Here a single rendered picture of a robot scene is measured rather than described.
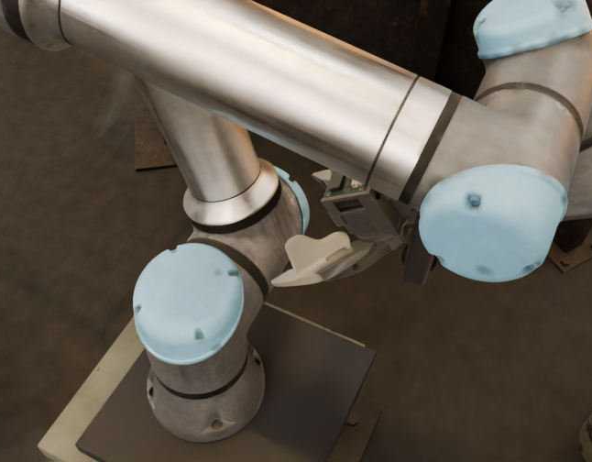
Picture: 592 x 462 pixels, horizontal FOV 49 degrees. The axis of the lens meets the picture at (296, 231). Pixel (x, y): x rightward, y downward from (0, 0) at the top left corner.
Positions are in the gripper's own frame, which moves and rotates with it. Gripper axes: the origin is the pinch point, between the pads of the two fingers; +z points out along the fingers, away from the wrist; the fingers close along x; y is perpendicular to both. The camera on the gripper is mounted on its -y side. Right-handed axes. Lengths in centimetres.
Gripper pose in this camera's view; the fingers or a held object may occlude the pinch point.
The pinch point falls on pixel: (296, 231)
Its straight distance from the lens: 70.8
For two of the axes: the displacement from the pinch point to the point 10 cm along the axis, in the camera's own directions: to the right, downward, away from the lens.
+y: -5.1, -6.2, -5.9
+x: -2.9, 7.7, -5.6
